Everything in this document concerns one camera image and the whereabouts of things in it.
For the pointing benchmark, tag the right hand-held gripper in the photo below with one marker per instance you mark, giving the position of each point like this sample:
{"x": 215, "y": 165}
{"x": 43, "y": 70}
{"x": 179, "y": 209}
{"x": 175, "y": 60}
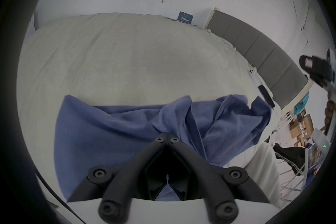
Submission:
{"x": 331, "y": 139}

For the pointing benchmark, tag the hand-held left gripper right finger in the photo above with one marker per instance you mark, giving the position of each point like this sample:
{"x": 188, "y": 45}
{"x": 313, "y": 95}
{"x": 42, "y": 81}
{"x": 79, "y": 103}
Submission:
{"x": 207, "y": 178}

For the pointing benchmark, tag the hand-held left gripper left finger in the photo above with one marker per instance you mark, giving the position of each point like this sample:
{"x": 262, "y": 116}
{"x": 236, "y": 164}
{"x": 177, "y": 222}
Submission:
{"x": 123, "y": 181}

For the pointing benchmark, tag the blue shirt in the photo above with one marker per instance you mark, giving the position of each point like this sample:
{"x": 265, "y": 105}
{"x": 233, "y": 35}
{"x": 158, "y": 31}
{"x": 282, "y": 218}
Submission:
{"x": 105, "y": 133}

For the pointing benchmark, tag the person's right hand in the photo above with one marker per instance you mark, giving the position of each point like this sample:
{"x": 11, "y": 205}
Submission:
{"x": 329, "y": 112}

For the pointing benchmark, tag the black phone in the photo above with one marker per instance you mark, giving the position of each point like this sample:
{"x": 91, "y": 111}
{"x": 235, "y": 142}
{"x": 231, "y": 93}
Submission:
{"x": 266, "y": 95}

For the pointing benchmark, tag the grey padded headboard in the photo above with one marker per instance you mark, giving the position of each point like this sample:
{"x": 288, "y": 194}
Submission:
{"x": 262, "y": 44}

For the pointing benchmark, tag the stack of cartons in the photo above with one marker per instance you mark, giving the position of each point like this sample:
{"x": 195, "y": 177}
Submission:
{"x": 301, "y": 125}

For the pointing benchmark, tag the bed with beige sheet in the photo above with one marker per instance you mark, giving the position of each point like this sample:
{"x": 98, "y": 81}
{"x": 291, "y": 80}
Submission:
{"x": 131, "y": 60}

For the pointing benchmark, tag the blue sign card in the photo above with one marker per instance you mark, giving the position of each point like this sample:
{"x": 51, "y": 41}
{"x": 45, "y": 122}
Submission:
{"x": 185, "y": 17}

